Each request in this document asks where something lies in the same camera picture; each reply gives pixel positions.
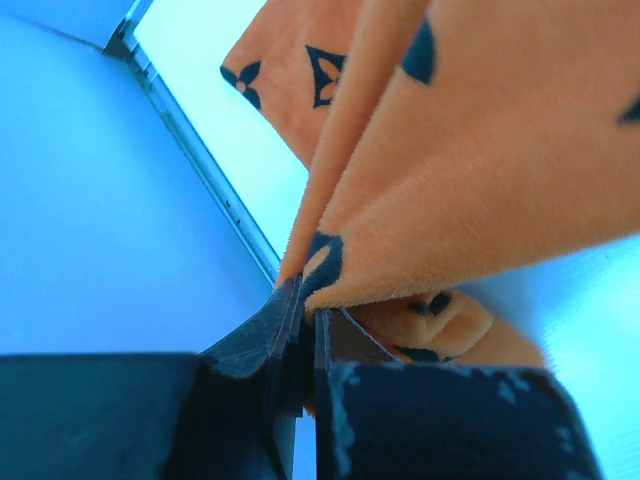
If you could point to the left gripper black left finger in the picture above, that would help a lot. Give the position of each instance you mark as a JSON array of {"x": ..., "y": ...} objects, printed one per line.
[{"x": 226, "y": 413}]

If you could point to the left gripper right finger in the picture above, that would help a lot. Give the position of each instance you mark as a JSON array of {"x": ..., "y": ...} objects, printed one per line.
[{"x": 378, "y": 418}]

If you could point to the orange patterned pillowcase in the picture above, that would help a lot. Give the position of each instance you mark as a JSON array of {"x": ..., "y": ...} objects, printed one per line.
[{"x": 445, "y": 141}]

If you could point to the aluminium frame rail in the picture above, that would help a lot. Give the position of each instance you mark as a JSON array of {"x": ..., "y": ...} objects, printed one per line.
[{"x": 123, "y": 45}]

